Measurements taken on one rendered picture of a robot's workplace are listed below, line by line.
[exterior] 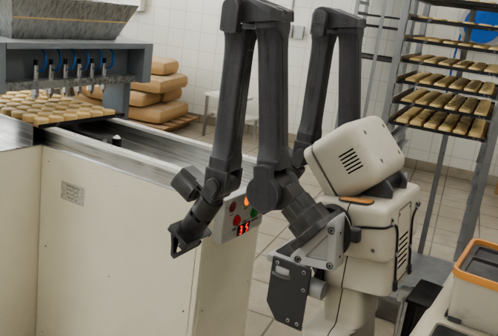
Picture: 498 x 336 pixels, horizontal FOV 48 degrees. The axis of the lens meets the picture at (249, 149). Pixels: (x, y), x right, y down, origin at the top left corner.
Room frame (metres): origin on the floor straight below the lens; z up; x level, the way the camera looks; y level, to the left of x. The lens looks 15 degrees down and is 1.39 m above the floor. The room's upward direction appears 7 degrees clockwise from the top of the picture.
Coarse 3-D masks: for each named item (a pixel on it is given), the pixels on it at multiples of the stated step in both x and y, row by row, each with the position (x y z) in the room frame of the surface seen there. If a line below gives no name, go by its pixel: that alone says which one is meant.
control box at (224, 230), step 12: (240, 192) 1.60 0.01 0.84; (228, 204) 1.53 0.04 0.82; (240, 204) 1.59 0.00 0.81; (216, 216) 1.52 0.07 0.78; (228, 216) 1.53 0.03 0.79; (240, 216) 1.59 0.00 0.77; (216, 228) 1.52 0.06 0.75; (228, 228) 1.54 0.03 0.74; (216, 240) 1.52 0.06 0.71; (228, 240) 1.55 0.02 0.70
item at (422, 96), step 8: (408, 96) 2.60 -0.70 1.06; (416, 96) 2.65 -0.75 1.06; (424, 96) 2.67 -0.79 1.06; (432, 96) 2.73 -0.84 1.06; (440, 96) 2.77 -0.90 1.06; (448, 96) 2.81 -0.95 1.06; (456, 96) 2.85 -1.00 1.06; (464, 96) 2.89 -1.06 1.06; (424, 104) 2.47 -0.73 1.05; (432, 104) 2.45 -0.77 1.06; (440, 104) 2.50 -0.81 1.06; (448, 104) 2.54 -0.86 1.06; (456, 104) 2.55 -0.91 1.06; (464, 104) 2.59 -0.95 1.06; (472, 104) 2.63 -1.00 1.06; (480, 104) 2.67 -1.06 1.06; (488, 104) 2.71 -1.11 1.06; (472, 112) 2.50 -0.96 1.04; (480, 112) 2.39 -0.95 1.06; (488, 112) 2.57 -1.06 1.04
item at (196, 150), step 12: (108, 120) 2.08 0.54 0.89; (120, 120) 2.06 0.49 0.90; (108, 132) 2.08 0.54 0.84; (120, 132) 2.05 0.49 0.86; (132, 132) 2.02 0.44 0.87; (144, 132) 2.00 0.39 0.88; (156, 132) 1.97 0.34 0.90; (156, 144) 1.96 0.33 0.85; (168, 144) 1.94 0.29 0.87; (180, 144) 1.91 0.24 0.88; (192, 144) 1.89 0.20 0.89; (204, 144) 1.88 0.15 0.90; (192, 156) 1.88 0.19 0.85; (204, 156) 1.86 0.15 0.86; (252, 168) 1.76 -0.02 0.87
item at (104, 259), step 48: (144, 144) 1.99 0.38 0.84; (48, 192) 1.80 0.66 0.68; (96, 192) 1.69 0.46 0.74; (144, 192) 1.60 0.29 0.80; (48, 240) 1.80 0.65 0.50; (96, 240) 1.69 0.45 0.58; (144, 240) 1.59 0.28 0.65; (240, 240) 1.67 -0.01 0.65; (48, 288) 1.79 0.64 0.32; (96, 288) 1.68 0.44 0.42; (144, 288) 1.58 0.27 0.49; (192, 288) 1.49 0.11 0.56; (240, 288) 1.71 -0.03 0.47
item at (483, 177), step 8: (496, 112) 2.30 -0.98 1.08; (496, 120) 2.30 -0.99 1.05; (496, 128) 2.30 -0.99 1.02; (496, 136) 2.29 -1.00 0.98; (488, 144) 2.30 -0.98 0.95; (488, 152) 2.30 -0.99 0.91; (488, 160) 2.30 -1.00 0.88; (488, 168) 2.29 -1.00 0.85; (480, 176) 2.30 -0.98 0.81; (480, 184) 2.30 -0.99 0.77; (480, 192) 2.30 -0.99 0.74; (480, 200) 2.29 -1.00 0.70; (472, 208) 2.30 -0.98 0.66; (472, 216) 2.30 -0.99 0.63; (472, 224) 2.30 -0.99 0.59; (472, 232) 2.30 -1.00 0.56; (464, 248) 2.30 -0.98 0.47
